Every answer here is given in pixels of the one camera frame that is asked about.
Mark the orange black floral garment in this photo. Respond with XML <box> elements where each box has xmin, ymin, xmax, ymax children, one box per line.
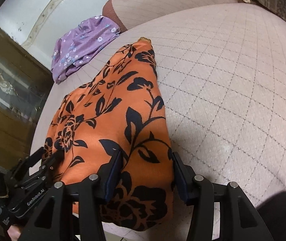
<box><xmin>42</xmin><ymin>38</ymin><xmax>174</xmax><ymax>231</ymax></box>

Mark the left hand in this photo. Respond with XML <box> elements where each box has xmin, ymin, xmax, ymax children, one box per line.
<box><xmin>7</xmin><ymin>225</ymin><xmax>21</xmax><ymax>241</ymax></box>

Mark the dark wooden glass cabinet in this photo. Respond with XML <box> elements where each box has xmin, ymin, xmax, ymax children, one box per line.
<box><xmin>0</xmin><ymin>29</ymin><xmax>53</xmax><ymax>174</ymax></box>

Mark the purple floral garment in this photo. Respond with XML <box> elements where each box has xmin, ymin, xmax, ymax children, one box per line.
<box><xmin>51</xmin><ymin>15</ymin><xmax>120</xmax><ymax>84</ymax></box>

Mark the beige quilted mattress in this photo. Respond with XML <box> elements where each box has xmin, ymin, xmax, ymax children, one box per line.
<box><xmin>31</xmin><ymin>3</ymin><xmax>286</xmax><ymax>205</ymax></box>

